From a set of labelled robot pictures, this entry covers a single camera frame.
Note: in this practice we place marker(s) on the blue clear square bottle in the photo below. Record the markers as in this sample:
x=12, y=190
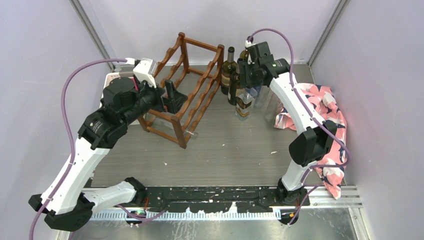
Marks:
x=259, y=92

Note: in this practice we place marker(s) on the brown wooden wine rack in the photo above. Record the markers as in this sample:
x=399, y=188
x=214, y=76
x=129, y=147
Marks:
x=199, y=98

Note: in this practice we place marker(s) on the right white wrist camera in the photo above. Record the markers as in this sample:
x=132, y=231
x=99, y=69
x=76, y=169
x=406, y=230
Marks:
x=248, y=44

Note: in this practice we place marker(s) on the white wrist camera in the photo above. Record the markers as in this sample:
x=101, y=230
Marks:
x=248, y=44
x=144, y=70

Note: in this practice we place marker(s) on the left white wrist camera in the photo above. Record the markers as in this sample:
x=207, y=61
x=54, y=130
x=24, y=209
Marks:
x=144, y=70

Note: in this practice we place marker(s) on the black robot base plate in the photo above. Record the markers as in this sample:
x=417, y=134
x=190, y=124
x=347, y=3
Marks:
x=216, y=199

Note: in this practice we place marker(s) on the white perforated plastic basket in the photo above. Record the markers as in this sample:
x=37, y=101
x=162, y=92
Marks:
x=114, y=75

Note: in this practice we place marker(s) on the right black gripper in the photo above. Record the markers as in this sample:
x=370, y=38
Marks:
x=245, y=80

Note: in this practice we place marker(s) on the clear tapered glass bottle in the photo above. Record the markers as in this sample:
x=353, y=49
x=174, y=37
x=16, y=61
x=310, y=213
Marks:
x=166, y=126

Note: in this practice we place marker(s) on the clear slim glass bottle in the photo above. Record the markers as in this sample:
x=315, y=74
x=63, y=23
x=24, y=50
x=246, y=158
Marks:
x=272, y=105

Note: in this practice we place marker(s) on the dark green wine bottle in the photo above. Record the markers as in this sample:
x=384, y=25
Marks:
x=227, y=68

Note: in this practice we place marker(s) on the olive green wine bottle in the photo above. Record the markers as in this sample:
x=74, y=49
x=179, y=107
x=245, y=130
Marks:
x=244, y=54

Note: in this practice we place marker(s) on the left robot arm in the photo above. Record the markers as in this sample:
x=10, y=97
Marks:
x=65, y=206

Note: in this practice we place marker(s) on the white slotted cable duct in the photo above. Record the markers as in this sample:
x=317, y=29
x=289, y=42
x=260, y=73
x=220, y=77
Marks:
x=232, y=215

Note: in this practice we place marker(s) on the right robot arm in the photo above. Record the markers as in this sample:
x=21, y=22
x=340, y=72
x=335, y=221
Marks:
x=314, y=134

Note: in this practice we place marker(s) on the dark wine bottle cream label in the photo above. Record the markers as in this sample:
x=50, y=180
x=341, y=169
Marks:
x=234, y=85

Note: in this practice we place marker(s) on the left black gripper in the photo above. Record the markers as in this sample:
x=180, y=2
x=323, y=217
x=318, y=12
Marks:
x=175, y=102

